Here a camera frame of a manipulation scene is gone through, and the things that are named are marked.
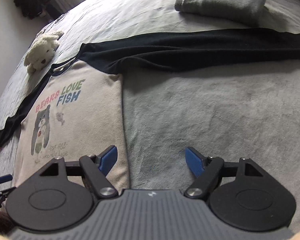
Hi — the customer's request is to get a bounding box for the black and cream sweatshirt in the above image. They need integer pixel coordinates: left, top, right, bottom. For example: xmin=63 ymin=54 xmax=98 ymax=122
xmin=0 ymin=29 xmax=300 ymax=188

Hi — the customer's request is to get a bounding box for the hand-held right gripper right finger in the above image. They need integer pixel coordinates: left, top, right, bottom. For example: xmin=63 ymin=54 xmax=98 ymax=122
xmin=184 ymin=147 xmax=263 ymax=198

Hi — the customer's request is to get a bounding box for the person's left forearm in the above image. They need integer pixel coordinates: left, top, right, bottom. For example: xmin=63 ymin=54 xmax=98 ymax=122
xmin=0 ymin=210 xmax=14 ymax=234

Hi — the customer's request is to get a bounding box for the grey bed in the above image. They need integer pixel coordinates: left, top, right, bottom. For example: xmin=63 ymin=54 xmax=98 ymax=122
xmin=0 ymin=0 xmax=300 ymax=233

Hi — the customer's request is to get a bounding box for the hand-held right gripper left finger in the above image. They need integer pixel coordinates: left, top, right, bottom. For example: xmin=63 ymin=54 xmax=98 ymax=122
xmin=39 ymin=145 xmax=118 ymax=198

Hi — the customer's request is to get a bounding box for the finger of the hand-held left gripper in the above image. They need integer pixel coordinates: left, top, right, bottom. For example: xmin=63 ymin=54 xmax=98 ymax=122
xmin=0 ymin=172 xmax=13 ymax=184
xmin=0 ymin=186 xmax=17 ymax=208

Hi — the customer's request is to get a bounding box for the white plush dog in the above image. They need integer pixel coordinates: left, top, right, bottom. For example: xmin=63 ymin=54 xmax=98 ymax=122
xmin=24 ymin=31 xmax=65 ymax=74

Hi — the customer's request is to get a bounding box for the folded grey sweater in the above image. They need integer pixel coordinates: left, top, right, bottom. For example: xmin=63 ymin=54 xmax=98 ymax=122
xmin=174 ymin=0 xmax=267 ymax=27

